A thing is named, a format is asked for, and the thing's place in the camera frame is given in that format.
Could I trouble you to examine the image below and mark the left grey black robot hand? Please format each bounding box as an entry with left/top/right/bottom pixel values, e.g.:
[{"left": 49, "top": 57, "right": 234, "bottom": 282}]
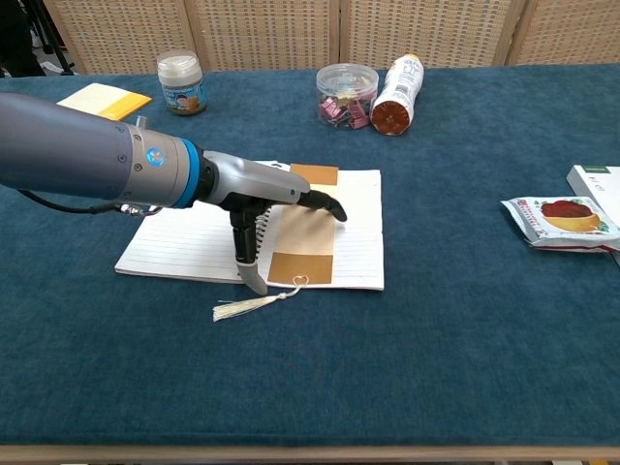
[{"left": 193, "top": 149, "right": 349, "bottom": 295}]

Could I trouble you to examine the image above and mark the brown cream tasselled bookmark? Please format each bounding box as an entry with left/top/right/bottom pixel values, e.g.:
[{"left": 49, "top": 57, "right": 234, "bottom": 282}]
[{"left": 212, "top": 163, "right": 340, "bottom": 324}]

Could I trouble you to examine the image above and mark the open white spiral notebook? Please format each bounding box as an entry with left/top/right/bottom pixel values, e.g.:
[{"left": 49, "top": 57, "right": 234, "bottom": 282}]
[{"left": 114, "top": 159, "right": 387, "bottom": 293}]

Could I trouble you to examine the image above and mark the yellow and white booklet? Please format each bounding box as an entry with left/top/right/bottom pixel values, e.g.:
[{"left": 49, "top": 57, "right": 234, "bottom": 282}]
[{"left": 56, "top": 82, "right": 153, "bottom": 122}]

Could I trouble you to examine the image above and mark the small jar with white lid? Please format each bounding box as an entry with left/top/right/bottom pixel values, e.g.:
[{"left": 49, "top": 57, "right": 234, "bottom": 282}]
[{"left": 156, "top": 48, "right": 208, "bottom": 116}]

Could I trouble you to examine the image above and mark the clear tub of binder clips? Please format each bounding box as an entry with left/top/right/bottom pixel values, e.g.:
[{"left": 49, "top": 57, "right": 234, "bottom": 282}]
[{"left": 316, "top": 63, "right": 381, "bottom": 131}]

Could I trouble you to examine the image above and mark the woven wooden folding screen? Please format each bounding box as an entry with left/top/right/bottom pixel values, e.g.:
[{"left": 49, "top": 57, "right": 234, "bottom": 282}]
[{"left": 43, "top": 0, "right": 620, "bottom": 76}]

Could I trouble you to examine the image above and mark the white drink bottle orange cap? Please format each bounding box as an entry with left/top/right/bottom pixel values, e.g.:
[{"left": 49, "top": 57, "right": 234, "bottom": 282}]
[{"left": 370, "top": 53, "right": 425, "bottom": 137}]

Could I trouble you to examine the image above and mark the blue table cloth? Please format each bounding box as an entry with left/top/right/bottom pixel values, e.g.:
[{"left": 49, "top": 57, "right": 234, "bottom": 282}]
[{"left": 0, "top": 64, "right": 620, "bottom": 447}]

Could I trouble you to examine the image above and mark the black tripod stand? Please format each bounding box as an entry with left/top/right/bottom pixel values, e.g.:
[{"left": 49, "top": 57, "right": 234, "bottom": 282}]
[{"left": 28, "top": 0, "right": 77, "bottom": 77}]

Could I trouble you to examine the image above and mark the white snack packet red picture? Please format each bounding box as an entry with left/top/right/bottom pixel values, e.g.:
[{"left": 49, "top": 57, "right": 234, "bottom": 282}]
[{"left": 500, "top": 196, "right": 620, "bottom": 253}]

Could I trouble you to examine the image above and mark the white USB hub box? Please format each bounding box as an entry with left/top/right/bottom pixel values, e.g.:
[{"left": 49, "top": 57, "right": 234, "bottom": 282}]
[{"left": 566, "top": 165, "right": 620, "bottom": 267}]

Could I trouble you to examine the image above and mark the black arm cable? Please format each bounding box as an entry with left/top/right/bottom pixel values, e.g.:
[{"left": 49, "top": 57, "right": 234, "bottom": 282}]
[{"left": 16, "top": 188, "right": 164, "bottom": 217}]

